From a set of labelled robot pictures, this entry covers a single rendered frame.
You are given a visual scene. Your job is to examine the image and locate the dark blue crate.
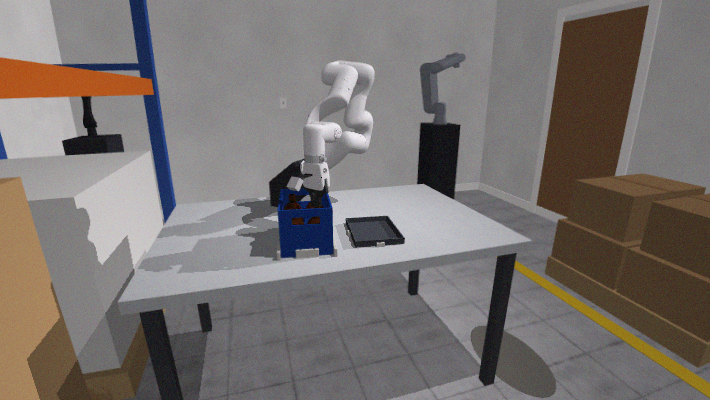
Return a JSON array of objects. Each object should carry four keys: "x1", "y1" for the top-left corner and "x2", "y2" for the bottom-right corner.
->
[{"x1": 278, "y1": 188, "x2": 334, "y2": 258}]

